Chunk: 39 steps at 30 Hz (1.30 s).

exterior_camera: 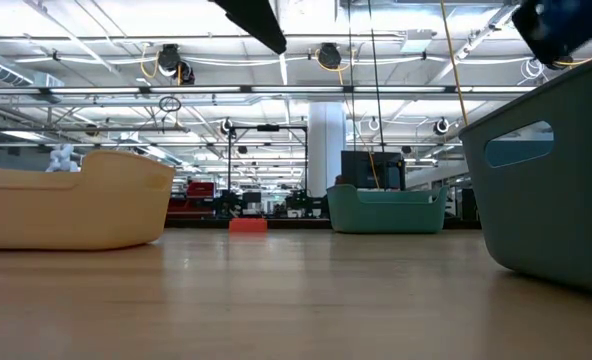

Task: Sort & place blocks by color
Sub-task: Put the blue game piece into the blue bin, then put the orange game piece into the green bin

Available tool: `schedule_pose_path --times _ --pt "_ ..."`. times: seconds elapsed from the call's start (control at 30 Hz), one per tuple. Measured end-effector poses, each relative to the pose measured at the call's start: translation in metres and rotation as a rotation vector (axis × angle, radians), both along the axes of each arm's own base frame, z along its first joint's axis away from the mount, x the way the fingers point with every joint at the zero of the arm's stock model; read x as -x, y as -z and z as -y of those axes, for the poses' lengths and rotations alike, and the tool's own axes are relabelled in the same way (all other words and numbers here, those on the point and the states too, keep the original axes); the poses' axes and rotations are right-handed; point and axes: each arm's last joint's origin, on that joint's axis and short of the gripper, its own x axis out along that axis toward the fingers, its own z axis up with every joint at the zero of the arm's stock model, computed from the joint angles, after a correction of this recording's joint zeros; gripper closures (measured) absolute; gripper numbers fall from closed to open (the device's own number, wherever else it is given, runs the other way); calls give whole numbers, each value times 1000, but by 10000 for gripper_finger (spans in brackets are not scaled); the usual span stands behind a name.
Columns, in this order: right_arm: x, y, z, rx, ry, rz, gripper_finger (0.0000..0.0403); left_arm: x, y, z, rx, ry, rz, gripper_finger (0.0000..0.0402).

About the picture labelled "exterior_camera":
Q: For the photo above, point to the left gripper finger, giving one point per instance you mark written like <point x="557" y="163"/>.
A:
<point x="256" y="20"/>

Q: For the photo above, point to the long orange building block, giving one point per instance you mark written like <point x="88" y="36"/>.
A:
<point x="248" y="226"/>

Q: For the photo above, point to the blue building block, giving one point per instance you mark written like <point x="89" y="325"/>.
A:
<point x="576" y="25"/>

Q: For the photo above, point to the white pillar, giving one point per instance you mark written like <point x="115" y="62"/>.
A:
<point x="326" y="150"/>

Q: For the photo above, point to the long ceiling light strip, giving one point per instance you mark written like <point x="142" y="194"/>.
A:
<point x="101" y="90"/>

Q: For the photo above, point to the red tool cabinet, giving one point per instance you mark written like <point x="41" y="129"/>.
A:
<point x="198" y="191"/>

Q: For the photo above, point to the black monitor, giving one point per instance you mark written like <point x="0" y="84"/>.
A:
<point x="361" y="170"/>

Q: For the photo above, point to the teal plastic bin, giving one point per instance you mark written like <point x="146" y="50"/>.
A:
<point x="386" y="215"/>

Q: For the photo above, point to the white plush figure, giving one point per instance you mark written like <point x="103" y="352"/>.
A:
<point x="62" y="159"/>

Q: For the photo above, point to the yellow plastic bin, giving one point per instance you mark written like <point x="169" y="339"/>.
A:
<point x="101" y="210"/>

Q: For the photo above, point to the grey-blue plastic bin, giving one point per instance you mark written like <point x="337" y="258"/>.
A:
<point x="551" y="225"/>

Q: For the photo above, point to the grey ventilation duct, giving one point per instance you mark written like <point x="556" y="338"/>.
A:
<point x="6" y="72"/>

